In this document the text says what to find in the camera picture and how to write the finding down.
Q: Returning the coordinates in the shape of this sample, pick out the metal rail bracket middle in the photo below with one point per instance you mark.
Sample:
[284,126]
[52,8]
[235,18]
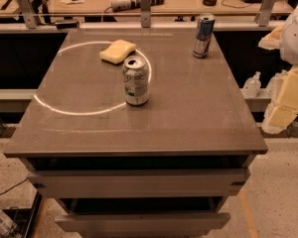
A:
[145,6]

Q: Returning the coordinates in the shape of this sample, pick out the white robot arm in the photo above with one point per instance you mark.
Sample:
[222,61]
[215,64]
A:
[289,40]

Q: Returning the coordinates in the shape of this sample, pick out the black box on floor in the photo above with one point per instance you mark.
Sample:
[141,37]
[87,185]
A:
[17,222]

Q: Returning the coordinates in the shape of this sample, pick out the white power strip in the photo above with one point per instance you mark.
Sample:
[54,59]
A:
[123,5]

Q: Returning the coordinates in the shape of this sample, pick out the upper grey drawer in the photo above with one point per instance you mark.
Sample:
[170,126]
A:
[137,184]

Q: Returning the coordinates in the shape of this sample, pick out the grey drawer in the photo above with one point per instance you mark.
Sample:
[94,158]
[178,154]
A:
[143,225]
[137,184]

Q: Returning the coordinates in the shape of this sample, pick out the grey drawer cabinet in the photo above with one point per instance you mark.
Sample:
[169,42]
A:
[194,119]

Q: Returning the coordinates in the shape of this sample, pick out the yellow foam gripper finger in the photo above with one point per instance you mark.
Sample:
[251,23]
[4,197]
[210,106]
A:
[272,40]
[283,110]

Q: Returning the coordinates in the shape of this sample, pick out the lower grey drawer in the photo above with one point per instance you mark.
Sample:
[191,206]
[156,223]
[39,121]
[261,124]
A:
[143,225]

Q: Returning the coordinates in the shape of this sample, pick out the metal rail bracket left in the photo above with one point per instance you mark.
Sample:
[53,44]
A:
[28,14]

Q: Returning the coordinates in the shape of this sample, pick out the blue silver energy drink can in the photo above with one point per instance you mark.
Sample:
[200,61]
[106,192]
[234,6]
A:
[205,27]

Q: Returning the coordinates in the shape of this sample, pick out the yellow sponge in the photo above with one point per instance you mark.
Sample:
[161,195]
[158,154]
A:
[118,51]

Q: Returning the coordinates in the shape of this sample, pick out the green white 7up can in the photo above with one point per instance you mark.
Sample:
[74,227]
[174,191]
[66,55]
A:
[135,73]

